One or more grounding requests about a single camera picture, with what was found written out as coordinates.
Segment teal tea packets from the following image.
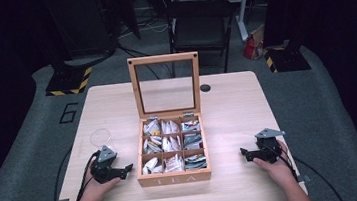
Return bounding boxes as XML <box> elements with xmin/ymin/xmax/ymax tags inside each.
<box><xmin>180</xmin><ymin>117</ymin><xmax>209</xmax><ymax>171</ymax></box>

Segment white and red tea packets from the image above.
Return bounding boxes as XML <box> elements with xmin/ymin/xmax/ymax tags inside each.
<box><xmin>158</xmin><ymin>117</ymin><xmax>186</xmax><ymax>174</ymax></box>

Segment hazard-striped stand base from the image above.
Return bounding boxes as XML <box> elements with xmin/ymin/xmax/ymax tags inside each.
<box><xmin>262</xmin><ymin>43</ymin><xmax>312</xmax><ymax>75</ymax></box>
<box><xmin>43</xmin><ymin>65</ymin><xmax>95</xmax><ymax>98</ymax></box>

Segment white and yellow tea packets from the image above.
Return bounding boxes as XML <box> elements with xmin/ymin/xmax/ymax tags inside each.
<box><xmin>136</xmin><ymin>118</ymin><xmax>167</xmax><ymax>177</ymax></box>

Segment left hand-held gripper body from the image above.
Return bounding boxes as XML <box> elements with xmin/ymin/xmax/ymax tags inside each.
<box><xmin>87</xmin><ymin>143</ymin><xmax>124</xmax><ymax>186</ymax></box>

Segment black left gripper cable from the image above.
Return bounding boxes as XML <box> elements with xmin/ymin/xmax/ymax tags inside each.
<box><xmin>47</xmin><ymin>143</ymin><xmax>107</xmax><ymax>201</ymax></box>

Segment person's left hand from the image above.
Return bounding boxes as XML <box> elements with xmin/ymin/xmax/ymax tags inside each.
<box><xmin>78</xmin><ymin>165</ymin><xmax>125</xmax><ymax>201</ymax></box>

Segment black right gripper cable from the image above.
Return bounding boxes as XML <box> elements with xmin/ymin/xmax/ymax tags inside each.
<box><xmin>276</xmin><ymin>137</ymin><xmax>346</xmax><ymax>201</ymax></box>

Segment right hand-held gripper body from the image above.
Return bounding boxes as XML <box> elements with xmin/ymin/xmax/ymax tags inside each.
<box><xmin>253</xmin><ymin>126</ymin><xmax>290</xmax><ymax>167</ymax></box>

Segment person's right hand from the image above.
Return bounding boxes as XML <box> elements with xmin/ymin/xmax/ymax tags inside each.
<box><xmin>250</xmin><ymin>138</ymin><xmax>300</xmax><ymax>191</ymax></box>

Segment clear round lid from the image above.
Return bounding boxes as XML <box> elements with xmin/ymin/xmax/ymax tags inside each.
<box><xmin>88</xmin><ymin>127</ymin><xmax>114</xmax><ymax>153</ymax></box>

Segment wooden tea box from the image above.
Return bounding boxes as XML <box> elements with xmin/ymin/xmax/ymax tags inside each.
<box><xmin>124</xmin><ymin>50</ymin><xmax>214</xmax><ymax>189</ymax></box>

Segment black folding chair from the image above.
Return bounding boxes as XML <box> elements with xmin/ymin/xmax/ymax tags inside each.
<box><xmin>164</xmin><ymin>0</ymin><xmax>242</xmax><ymax>79</ymax></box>

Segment loose floor cables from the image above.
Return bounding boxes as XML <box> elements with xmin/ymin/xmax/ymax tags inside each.
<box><xmin>113</xmin><ymin>4</ymin><xmax>175</xmax><ymax>60</ymax></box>

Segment red bag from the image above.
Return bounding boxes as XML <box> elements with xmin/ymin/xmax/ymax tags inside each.
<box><xmin>239</xmin><ymin>23</ymin><xmax>270</xmax><ymax>63</ymax></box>

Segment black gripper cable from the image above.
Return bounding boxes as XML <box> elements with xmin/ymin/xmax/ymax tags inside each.
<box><xmin>47</xmin><ymin>143</ymin><xmax>107</xmax><ymax>201</ymax></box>
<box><xmin>276</xmin><ymin>137</ymin><xmax>346</xmax><ymax>201</ymax></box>

